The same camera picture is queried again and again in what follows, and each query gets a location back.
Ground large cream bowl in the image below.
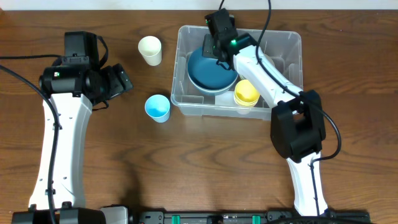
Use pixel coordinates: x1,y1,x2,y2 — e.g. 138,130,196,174
190,80,237,96

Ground cream paper cup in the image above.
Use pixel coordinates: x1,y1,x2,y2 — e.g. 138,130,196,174
138,36,162,66

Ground light blue paper cup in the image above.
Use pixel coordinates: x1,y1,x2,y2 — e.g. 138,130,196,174
144,95,171,123

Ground yellow cup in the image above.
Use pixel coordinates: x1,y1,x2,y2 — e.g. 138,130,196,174
234,80,260,107

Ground white small bowl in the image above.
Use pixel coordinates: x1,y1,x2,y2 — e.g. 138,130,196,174
238,54,275,80

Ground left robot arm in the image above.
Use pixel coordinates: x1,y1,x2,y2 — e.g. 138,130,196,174
12,31,133,223

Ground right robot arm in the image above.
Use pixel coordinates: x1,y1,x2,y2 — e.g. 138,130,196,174
203,9,328,217

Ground clear plastic storage bin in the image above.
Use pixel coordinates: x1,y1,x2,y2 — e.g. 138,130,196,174
170,25,303,121

